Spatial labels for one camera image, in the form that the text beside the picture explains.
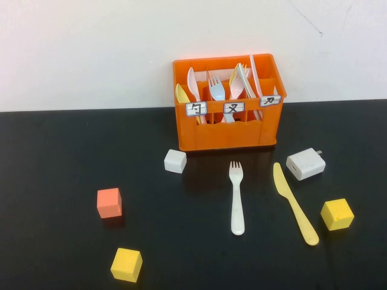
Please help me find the white plastic fork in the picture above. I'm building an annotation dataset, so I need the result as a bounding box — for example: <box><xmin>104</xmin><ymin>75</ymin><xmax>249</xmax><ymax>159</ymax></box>
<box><xmin>229</xmin><ymin>160</ymin><xmax>246</xmax><ymax>236</ymax></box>

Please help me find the yellow plastic knife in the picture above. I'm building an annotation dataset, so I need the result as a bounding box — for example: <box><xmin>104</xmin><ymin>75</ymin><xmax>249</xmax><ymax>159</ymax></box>
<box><xmin>273</xmin><ymin>162</ymin><xmax>320</xmax><ymax>246</ymax></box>

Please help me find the yellow foam cube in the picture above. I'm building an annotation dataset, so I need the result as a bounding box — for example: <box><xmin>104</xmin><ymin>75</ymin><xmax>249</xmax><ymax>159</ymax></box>
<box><xmin>110</xmin><ymin>247</ymin><xmax>143</xmax><ymax>283</ymax></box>
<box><xmin>320</xmin><ymin>198</ymin><xmax>355</xmax><ymax>231</ymax></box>

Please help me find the orange plastic cutlery holder crate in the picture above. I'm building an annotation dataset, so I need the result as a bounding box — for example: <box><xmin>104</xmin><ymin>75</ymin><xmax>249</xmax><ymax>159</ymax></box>
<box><xmin>172</xmin><ymin>53</ymin><xmax>287</xmax><ymax>152</ymax></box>

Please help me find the white foam cube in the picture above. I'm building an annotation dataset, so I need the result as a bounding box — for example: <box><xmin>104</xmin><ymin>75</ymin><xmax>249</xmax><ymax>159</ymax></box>
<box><xmin>163</xmin><ymin>149</ymin><xmax>187</xmax><ymax>174</ymax></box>

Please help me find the white paper spoon label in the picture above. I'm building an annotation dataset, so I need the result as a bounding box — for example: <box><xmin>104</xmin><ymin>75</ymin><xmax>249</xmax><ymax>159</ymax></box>
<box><xmin>184</xmin><ymin>101</ymin><xmax>208</xmax><ymax>117</ymax></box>

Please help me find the white paper fork label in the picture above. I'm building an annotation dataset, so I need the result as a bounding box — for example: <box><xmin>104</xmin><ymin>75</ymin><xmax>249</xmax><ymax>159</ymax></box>
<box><xmin>223</xmin><ymin>101</ymin><xmax>246</xmax><ymax>114</ymax></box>

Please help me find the blue plastic fork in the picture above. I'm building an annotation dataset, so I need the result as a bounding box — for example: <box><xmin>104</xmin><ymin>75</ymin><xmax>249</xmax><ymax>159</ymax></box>
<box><xmin>207</xmin><ymin>75</ymin><xmax>236</xmax><ymax>124</ymax></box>

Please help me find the pink plastic spoon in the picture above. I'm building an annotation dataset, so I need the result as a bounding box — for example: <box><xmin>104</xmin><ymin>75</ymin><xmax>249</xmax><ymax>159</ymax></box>
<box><xmin>186</xmin><ymin>66</ymin><xmax>208</xmax><ymax>124</ymax></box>

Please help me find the pink plastic fork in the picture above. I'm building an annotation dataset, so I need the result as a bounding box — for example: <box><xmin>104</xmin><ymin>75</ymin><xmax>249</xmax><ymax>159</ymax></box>
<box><xmin>220</xmin><ymin>68</ymin><xmax>251</xmax><ymax>123</ymax></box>

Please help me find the yellow plastic fork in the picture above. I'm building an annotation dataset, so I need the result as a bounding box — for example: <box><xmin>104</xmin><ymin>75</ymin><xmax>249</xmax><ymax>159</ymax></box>
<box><xmin>229</xmin><ymin>63</ymin><xmax>242</xmax><ymax>87</ymax></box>

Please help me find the white serrated plastic knife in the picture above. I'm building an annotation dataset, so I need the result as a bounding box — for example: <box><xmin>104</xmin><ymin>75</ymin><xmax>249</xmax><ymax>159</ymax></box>
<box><xmin>236</xmin><ymin>63</ymin><xmax>264</xmax><ymax>121</ymax></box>

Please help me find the white paper knife label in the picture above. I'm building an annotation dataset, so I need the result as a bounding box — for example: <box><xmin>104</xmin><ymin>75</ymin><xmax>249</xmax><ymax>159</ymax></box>
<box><xmin>259</xmin><ymin>94</ymin><xmax>282</xmax><ymax>108</ymax></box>

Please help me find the orange foam cube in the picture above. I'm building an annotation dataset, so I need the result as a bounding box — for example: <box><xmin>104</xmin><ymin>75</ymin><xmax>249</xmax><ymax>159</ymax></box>
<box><xmin>96</xmin><ymin>187</ymin><xmax>123</xmax><ymax>219</ymax></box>

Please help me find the white USB wall charger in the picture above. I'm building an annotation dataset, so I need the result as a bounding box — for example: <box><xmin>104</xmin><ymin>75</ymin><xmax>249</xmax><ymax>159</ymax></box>
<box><xmin>285</xmin><ymin>147</ymin><xmax>327</xmax><ymax>181</ymax></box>

